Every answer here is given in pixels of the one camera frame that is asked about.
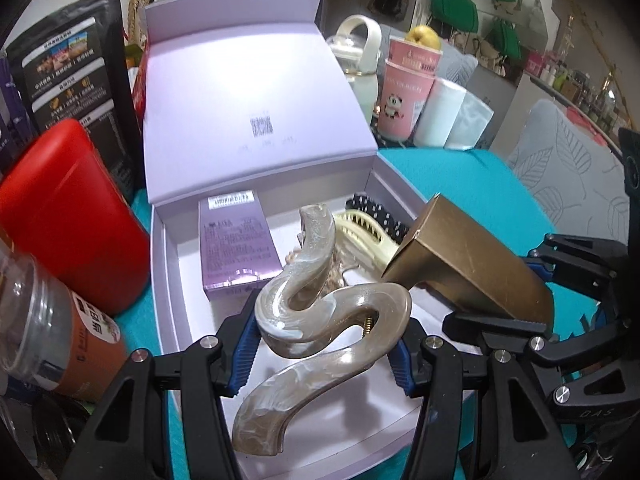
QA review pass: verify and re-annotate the gold rectangular box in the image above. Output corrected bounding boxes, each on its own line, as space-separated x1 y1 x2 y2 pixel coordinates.
382 194 554 326

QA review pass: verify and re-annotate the black polka dot scrunchie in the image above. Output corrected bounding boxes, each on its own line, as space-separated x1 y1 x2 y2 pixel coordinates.
345 193 409 244

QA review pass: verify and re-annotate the cream yellow hair claw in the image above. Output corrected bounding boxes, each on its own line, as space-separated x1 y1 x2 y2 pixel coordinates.
333 209 399 278

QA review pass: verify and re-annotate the beige marbled hair claw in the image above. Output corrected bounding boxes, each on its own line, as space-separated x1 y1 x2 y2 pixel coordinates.
232 204 412 456

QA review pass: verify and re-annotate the purple small product box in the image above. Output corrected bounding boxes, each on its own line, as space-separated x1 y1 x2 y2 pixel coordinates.
198 190 282 300

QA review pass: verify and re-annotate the bear charm keychain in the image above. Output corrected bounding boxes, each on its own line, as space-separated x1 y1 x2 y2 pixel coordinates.
283 248 359 299

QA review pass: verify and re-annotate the teal bubble mat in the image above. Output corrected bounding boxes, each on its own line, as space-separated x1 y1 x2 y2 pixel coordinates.
116 148 597 479

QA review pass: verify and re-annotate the near grey leaf chair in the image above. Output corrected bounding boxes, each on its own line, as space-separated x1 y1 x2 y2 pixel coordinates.
508 100 629 244

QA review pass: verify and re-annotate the grey leaf chair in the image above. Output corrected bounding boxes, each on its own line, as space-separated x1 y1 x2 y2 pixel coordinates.
508 100 629 244
435 42 478 87

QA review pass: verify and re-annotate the clear jar orange label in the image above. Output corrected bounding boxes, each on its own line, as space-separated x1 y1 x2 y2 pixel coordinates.
1 249 128 403

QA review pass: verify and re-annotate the white paper roll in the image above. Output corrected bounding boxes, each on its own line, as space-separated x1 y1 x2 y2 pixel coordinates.
413 78 494 151

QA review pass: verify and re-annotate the far grey leaf chair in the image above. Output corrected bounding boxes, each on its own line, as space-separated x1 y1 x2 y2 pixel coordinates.
435 42 478 87

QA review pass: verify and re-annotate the pink panda cup stack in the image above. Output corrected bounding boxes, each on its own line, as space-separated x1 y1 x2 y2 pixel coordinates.
378 36 442 142

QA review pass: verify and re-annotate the red plastic canister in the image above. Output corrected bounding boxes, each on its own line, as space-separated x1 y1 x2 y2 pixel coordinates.
1 119 150 314

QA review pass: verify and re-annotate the lavender open gift box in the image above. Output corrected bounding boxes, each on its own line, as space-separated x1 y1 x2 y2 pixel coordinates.
140 0 471 480

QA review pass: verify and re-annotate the yellow pear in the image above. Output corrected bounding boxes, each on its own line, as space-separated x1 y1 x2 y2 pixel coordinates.
405 25 442 51

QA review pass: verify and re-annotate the green tote bag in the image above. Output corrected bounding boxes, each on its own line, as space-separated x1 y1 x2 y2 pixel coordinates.
431 0 480 32

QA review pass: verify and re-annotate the pale green white jug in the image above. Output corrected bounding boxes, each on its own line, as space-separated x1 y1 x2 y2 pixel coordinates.
326 14 382 125

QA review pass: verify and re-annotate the purple label jar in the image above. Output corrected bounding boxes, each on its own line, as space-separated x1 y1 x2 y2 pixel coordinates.
0 53 37 177

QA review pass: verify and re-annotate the black snack bag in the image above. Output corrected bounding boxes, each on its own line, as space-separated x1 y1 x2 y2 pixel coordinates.
6 0 143 202

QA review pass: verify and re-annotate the woven round fan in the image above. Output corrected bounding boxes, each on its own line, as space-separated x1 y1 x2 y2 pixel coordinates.
127 0 151 48

